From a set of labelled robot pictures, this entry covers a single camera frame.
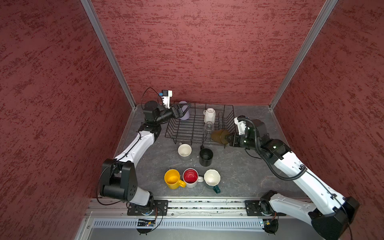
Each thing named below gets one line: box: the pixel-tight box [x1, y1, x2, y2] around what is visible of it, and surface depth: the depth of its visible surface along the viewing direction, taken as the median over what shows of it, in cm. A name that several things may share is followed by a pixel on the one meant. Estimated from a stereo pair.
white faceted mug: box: [203, 107, 216, 124], surface depth 102 cm
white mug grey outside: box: [177, 142, 193, 157], surface depth 88 cm
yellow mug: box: [164, 169, 187, 190], surface depth 79 cm
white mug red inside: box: [182, 168, 204, 188], surface depth 81 cm
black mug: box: [199, 145, 214, 167], surface depth 89 cm
